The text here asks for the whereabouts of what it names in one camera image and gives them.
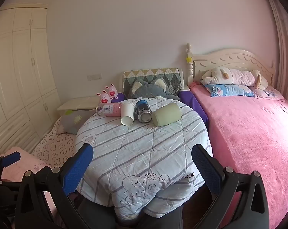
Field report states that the pink labelled glass jar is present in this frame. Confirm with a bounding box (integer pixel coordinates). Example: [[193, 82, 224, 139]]
[[96, 103, 122, 117]]

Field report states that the pale green cup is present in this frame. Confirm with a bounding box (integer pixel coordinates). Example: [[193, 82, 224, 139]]
[[152, 103, 182, 127]]

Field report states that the white paper cup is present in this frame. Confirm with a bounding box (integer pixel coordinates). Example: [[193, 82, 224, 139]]
[[121, 102, 135, 126]]

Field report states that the light pink small blanket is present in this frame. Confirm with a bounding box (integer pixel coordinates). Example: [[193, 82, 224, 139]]
[[0, 147, 48, 182]]

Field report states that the heart patterned bedsheet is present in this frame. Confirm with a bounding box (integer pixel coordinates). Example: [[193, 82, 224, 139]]
[[32, 118, 76, 168]]

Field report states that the pink fleece blanket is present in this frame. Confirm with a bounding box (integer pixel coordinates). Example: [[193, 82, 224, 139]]
[[190, 83, 288, 228]]

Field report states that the cream wardrobe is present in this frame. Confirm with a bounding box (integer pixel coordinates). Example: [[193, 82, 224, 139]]
[[0, 6, 61, 154]]

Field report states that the grey patterned pillow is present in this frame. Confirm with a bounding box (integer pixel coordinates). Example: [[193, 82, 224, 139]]
[[57, 110, 96, 135]]

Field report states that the striped white quilt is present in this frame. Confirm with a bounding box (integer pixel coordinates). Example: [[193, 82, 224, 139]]
[[75, 102, 212, 221]]

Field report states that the cream bedside cabinet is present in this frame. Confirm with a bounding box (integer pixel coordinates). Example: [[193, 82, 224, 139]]
[[57, 96, 100, 116]]

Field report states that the pink bunny plush left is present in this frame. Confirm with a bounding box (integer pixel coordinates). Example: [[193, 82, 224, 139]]
[[97, 90, 111, 103]]

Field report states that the pink bunny plush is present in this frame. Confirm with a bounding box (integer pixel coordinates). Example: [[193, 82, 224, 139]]
[[97, 90, 111, 103], [105, 83, 118, 100]]

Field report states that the blue cartoon pillow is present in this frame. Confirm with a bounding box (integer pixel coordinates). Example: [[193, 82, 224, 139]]
[[204, 84, 255, 97]]

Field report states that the purple mattress sheet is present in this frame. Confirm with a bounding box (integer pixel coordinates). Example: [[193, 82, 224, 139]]
[[179, 90, 209, 129]]

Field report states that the pink bunny plush right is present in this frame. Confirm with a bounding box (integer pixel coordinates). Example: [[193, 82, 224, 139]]
[[105, 83, 118, 100]]

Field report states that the pink printed pillow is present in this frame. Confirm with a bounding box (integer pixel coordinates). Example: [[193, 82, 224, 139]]
[[249, 86, 286, 102]]

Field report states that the blue metal can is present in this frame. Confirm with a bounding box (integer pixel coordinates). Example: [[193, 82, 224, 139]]
[[136, 100, 152, 123]]

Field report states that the long pink plush toy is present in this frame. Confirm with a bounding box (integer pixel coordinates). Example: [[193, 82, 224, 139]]
[[201, 67, 268, 90]]

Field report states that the grey cat plush cushion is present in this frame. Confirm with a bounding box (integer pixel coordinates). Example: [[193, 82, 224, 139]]
[[127, 79, 181, 101]]

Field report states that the diamond patterned quilted cover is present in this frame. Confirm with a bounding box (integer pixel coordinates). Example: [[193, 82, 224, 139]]
[[121, 68, 184, 97]]

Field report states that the cream wooden headboard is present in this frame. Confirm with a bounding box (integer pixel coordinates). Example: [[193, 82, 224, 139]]
[[186, 44, 276, 87]]

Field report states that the yellow star ornament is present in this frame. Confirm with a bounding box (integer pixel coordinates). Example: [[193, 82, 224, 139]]
[[186, 57, 193, 63]]

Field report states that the wall socket panel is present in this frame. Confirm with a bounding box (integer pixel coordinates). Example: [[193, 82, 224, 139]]
[[87, 74, 102, 81]]

